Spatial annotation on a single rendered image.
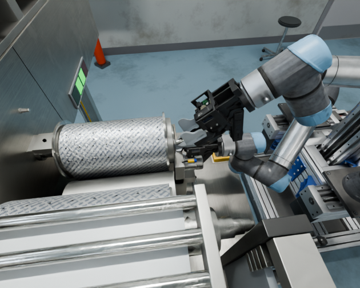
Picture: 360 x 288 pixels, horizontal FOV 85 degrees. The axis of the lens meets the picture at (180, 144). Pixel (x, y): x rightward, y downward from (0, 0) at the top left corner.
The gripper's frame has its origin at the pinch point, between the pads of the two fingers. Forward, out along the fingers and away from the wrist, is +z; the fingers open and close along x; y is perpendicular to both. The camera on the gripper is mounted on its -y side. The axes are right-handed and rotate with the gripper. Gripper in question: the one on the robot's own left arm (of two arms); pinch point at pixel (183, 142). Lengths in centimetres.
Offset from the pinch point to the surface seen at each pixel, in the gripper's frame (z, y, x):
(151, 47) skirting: 82, -80, -286
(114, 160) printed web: 10.7, 13.9, 6.6
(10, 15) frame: 14, 43, -24
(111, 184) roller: 13.8, 12.1, 10.9
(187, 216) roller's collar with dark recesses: -6.4, 12.1, 24.1
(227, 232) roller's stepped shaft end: -9.8, 7.3, 26.5
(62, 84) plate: 25.9, 26.1, -25.8
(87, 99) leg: 69, 1, -77
